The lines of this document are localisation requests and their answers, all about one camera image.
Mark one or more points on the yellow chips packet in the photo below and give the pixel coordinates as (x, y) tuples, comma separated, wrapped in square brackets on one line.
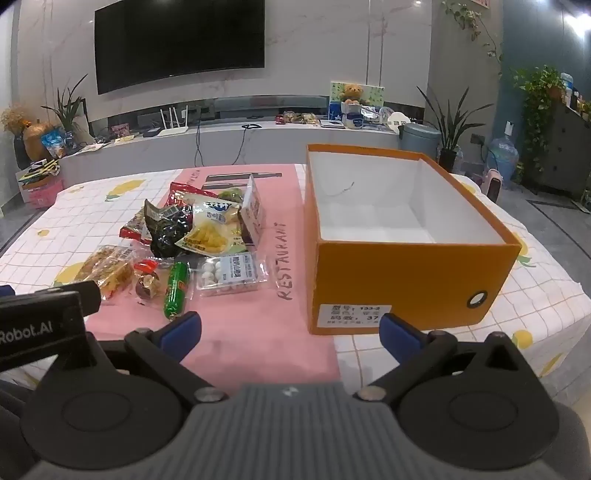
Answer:
[(212, 235)]

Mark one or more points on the brown teddy bear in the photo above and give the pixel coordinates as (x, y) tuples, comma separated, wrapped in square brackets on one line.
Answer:
[(353, 92)]

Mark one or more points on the green fruit packet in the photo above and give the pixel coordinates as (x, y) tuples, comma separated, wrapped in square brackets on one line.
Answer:
[(231, 194)]

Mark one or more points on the blue water jug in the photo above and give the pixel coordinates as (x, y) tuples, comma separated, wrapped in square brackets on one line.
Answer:
[(503, 157)]

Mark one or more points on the green sausage stick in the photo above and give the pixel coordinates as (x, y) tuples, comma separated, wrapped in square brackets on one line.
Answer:
[(178, 290)]

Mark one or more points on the round brown vase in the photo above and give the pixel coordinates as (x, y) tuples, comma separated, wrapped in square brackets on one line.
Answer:
[(36, 141)]

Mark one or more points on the brown pastry packet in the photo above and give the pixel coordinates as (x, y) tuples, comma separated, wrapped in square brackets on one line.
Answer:
[(106, 272)]

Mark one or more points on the green picture card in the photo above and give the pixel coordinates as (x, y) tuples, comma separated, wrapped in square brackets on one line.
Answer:
[(375, 94)]

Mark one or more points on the dark dried fruit packet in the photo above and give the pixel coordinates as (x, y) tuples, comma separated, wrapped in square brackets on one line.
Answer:
[(168, 235)]

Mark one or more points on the grey trash bin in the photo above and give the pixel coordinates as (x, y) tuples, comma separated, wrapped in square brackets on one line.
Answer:
[(418, 138)]

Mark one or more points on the trailing ivy plant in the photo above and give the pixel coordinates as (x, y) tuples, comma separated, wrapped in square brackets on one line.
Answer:
[(538, 92)]

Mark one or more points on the dark grey drawer cabinet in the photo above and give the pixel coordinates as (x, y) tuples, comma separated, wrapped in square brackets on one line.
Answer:
[(568, 152)]

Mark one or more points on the blue box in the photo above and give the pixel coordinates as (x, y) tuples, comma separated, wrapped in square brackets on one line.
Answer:
[(336, 110)]

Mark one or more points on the clear packet of white eggs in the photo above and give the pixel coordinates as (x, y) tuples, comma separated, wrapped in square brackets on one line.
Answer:
[(231, 273)]

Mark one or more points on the dried flower bouquet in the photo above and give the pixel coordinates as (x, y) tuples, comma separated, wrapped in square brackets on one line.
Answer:
[(14, 117)]

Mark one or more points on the orange cardboard box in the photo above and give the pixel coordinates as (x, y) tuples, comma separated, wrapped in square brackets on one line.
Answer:
[(392, 277)]

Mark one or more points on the red candy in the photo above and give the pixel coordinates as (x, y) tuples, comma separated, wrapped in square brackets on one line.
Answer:
[(150, 282)]

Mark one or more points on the red striped snack packet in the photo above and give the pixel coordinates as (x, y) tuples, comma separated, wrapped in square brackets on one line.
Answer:
[(136, 227)]

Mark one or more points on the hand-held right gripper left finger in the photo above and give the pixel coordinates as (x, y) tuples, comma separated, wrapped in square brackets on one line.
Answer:
[(182, 331)]

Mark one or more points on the white router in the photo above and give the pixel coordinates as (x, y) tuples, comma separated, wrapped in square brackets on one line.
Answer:
[(173, 130)]

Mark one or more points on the lemon print tablecloth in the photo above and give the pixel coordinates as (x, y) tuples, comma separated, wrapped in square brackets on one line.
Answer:
[(531, 295)]

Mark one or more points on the hanging wall vine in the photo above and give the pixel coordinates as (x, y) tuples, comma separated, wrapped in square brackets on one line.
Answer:
[(466, 16)]

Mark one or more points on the pile of small snacks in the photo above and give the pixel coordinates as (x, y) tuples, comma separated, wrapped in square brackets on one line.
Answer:
[(298, 117)]

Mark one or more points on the blue snack bag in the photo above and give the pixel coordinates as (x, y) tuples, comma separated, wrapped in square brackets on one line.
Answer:
[(54, 143)]

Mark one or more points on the pink storage box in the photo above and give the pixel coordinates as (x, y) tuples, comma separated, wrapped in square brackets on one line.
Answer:
[(44, 194)]

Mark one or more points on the pink heater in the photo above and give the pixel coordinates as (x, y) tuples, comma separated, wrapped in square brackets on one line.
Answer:
[(494, 187)]

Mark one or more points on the grey television cabinet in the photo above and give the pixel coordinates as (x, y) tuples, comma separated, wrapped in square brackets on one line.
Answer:
[(277, 147)]

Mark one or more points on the white round hand fan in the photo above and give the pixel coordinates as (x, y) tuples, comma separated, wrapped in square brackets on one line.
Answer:
[(398, 123)]

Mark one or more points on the yellow black striped packet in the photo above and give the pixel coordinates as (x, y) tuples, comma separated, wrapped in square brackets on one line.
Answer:
[(39, 170)]

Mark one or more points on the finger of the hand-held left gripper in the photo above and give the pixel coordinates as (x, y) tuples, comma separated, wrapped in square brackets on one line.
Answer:
[(88, 299)]

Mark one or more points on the black television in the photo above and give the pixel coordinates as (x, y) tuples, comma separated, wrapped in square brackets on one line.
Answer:
[(180, 41)]

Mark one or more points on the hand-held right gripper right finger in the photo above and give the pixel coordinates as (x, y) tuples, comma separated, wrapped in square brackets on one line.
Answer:
[(397, 334)]

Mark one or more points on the long leaf plant black pot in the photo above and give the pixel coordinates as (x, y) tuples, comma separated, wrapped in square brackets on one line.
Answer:
[(447, 159)]

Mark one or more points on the long leaf potted plant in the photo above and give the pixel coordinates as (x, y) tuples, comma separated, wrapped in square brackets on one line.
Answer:
[(69, 113)]

